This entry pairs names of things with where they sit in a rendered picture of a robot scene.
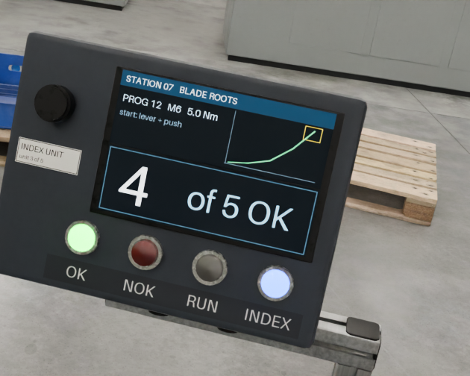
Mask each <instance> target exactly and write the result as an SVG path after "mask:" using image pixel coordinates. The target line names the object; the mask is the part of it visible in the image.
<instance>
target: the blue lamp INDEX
mask: <svg viewBox="0 0 470 376"><path fill-rule="evenodd" d="M257 285H258V289H259V291H260V293H261V294H262V296H263V297H264V298H267V299H269V300H270V301H281V300H284V299H285V298H287V297H288V296H289V295H290V293H291V292H292V290H293V287H294V280H293V277H292V275H291V273H290V271H289V270H288V269H286V268H284V267H283V266H279V265H271V266H267V267H266V268H265V269H264V270H263V271H262V272H261V273H260V274H259V277H258V279H257Z"/></svg>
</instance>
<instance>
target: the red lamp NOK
mask: <svg viewBox="0 0 470 376"><path fill-rule="evenodd" d="M128 257H129V260H130V261H131V263H132V264H133V265H134V266H136V267H137V268H138V269H142V270H149V269H153V268H155V267H156V266H158V265H159V264H160V262H161V260H162V259H163V247H162V245H161V243H160V241H159V240H158V239H157V238H155V237H153V236H151V235H147V234H143V235H140V236H137V237H136V238H134V239H133V240H132V241H131V244H130V245H129V248H128Z"/></svg>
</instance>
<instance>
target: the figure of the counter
mask: <svg viewBox="0 0 470 376"><path fill-rule="evenodd" d="M172 162H173V158H171V157H165V156H162V155H158V154H152V153H148V152H144V151H138V150H135V149H131V148H125V147H121V146H117V145H111V144H109V146H108V151H107V158H106V163H105V167H104V174H103V178H102V182H101V190H100V194H99V198H98V206H97V209H99V210H104V211H108V212H111V213H118V214H121V215H124V216H130V217H134V218H138V219H143V220H147V221H150V222H156V223H161V219H162V215H163V208H164V203H165V199H166V192H167V188H168V184H169V177H170V173H171V169H172Z"/></svg>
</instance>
